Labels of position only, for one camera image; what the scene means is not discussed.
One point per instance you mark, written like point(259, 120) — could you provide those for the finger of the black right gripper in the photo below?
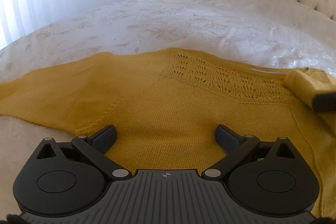
point(325, 102)

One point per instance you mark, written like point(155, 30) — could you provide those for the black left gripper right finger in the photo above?
point(266, 177)

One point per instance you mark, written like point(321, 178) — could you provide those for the yellow knitted sweater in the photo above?
point(167, 104)

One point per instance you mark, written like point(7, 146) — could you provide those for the white floral bedspread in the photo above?
point(273, 34)

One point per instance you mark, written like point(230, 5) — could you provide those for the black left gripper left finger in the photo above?
point(67, 177)

